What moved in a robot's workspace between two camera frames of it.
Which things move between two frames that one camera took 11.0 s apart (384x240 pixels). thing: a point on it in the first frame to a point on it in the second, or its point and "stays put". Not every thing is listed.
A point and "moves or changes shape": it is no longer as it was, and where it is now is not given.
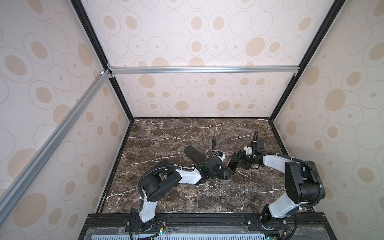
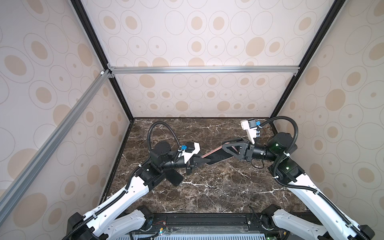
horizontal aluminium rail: (160, 69) stays put
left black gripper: (224, 173) to (190, 163)
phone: (232, 165) moves or changes shape
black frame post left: (101, 53) stays put
